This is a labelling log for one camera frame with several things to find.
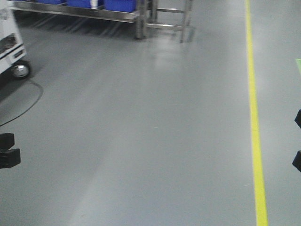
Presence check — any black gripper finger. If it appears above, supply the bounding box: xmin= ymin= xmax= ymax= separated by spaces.
xmin=0 ymin=148 xmax=21 ymax=169

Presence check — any blue plastic bin left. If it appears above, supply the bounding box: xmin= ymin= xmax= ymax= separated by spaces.
xmin=36 ymin=0 xmax=66 ymax=5

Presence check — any blue plastic bin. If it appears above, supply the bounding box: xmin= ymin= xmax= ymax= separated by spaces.
xmin=36 ymin=0 xmax=66 ymax=5
xmin=104 ymin=0 xmax=136 ymax=13

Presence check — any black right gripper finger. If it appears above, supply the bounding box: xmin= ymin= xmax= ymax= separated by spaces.
xmin=292 ymin=150 xmax=301 ymax=172
xmin=294 ymin=109 xmax=301 ymax=128

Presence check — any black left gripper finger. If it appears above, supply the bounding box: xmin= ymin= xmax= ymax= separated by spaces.
xmin=0 ymin=133 xmax=15 ymax=149

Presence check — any stainless steel rack frame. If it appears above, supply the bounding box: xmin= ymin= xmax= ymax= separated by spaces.
xmin=8 ymin=0 xmax=193 ymax=43

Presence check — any white robot cart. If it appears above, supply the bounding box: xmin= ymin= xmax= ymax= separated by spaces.
xmin=0 ymin=0 xmax=31 ymax=80

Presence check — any blue plastic bin right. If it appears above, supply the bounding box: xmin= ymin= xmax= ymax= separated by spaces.
xmin=104 ymin=0 xmax=136 ymax=13

